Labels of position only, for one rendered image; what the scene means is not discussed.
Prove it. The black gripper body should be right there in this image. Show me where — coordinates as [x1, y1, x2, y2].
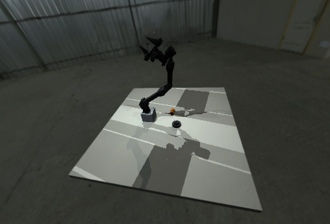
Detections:
[144, 38, 163, 61]

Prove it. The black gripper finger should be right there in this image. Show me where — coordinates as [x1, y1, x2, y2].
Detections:
[146, 37, 158, 45]
[140, 46, 148, 58]

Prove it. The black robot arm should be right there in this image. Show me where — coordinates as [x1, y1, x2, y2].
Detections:
[139, 46, 177, 114]

